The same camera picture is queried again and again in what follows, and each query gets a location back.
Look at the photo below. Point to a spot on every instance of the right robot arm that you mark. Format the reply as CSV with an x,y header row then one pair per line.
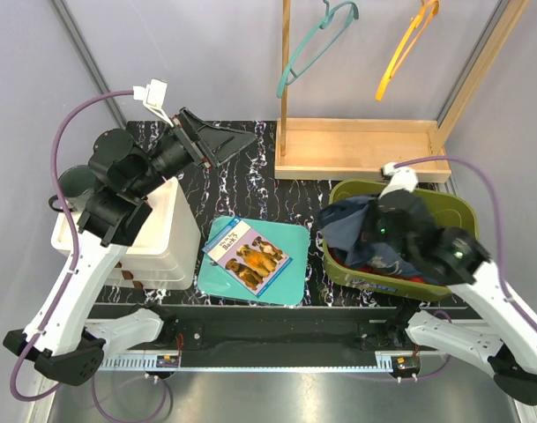
x,y
455,259

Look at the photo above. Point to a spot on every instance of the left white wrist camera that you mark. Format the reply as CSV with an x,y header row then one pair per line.
x,y
152,97

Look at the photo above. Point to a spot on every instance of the olive green plastic basket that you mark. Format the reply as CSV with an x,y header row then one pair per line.
x,y
446,209

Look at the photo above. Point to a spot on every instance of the dog picture book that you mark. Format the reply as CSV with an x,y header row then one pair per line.
x,y
247,256

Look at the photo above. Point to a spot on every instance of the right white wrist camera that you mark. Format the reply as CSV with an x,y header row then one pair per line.
x,y
399,178

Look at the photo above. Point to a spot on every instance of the orange hanger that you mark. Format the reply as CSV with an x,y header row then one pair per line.
x,y
418,23

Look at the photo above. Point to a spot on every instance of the dark green metal mug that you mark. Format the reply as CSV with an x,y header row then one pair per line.
x,y
77,184

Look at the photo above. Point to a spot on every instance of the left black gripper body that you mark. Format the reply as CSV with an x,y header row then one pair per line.
x,y
184,122

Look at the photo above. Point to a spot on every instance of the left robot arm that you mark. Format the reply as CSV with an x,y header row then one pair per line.
x,y
57,341

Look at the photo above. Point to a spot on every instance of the navy blue tank top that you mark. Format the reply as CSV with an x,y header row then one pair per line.
x,y
342,226

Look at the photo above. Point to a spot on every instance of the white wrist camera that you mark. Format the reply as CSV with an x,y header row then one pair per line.
x,y
399,178
152,97

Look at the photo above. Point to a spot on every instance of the aluminium rail frame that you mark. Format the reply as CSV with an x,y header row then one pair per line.
x,y
163,363

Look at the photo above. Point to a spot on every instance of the teal cutting mat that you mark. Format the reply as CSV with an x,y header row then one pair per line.
x,y
286,290

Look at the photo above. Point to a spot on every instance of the wooden clothes rack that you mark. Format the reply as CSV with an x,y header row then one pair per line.
x,y
340,149

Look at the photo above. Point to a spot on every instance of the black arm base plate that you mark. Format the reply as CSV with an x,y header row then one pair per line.
x,y
278,338

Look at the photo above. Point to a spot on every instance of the red tank top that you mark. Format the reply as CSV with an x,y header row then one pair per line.
x,y
392,269

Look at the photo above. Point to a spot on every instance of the white plastic storage box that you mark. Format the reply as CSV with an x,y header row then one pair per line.
x,y
163,255

